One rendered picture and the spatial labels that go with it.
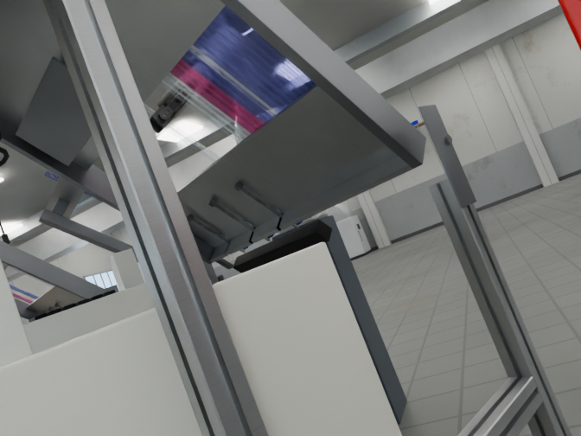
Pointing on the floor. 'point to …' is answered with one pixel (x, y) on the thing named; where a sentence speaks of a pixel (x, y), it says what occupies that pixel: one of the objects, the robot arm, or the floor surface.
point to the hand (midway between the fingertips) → (161, 118)
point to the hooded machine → (350, 231)
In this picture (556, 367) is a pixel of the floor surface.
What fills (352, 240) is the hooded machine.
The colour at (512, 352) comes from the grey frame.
